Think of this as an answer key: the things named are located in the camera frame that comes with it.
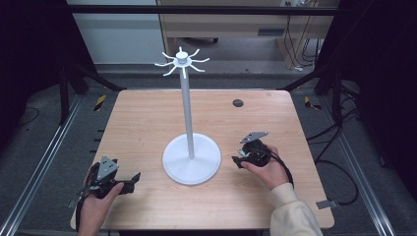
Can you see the aluminium floor rail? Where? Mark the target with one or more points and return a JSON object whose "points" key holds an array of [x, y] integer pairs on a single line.
{"points": [[357, 164], [39, 164]]}

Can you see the black metal frame strut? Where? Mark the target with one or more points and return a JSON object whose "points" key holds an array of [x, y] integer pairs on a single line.
{"points": [[327, 82], [75, 78]]}

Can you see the grey metal table clamp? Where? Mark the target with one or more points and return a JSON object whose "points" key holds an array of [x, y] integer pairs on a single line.
{"points": [[327, 204]]}

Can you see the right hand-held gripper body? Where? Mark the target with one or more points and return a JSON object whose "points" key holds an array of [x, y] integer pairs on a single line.
{"points": [[257, 154]]}

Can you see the person's left hand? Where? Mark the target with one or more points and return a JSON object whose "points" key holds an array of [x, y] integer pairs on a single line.
{"points": [[95, 209]]}

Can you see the light wooden desk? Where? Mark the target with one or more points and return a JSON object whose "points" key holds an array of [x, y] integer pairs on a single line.
{"points": [[229, 26]]}

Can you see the yellow black floor tape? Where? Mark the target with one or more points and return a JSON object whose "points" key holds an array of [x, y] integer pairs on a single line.
{"points": [[310, 103], [100, 102]]}

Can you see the black horizontal frame bar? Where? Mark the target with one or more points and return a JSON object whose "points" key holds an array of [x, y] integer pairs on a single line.
{"points": [[196, 10]]}

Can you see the person's right hand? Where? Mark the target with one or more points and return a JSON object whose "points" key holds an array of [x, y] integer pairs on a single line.
{"points": [[270, 172]]}

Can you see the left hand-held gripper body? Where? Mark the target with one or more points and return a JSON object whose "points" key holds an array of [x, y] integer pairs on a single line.
{"points": [[107, 167]]}

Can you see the white cabinet panel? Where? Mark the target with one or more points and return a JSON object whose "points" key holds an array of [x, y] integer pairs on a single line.
{"points": [[121, 36]]}

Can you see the black curtain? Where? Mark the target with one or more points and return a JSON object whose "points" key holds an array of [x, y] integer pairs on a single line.
{"points": [[380, 82], [29, 55]]}

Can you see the white hook rack stand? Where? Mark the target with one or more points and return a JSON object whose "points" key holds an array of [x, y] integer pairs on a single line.
{"points": [[188, 108]]}

